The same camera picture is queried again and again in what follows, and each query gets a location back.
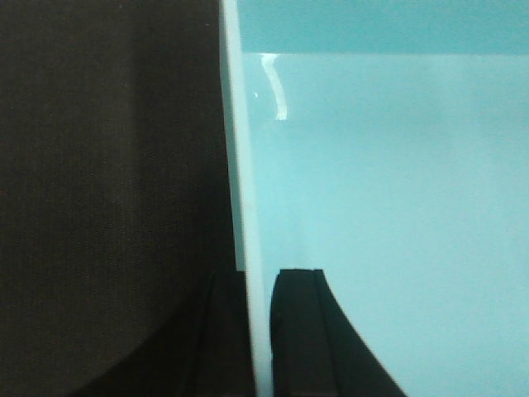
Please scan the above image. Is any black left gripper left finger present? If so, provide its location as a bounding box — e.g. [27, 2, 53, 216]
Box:
[74, 270, 256, 396]

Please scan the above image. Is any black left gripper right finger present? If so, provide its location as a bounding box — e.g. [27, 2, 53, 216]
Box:
[270, 270, 404, 396]

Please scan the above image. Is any light teal plastic bin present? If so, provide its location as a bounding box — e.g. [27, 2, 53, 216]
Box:
[220, 1, 528, 396]

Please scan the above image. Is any black conveyor belt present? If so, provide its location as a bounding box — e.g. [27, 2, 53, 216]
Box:
[1, 1, 235, 396]

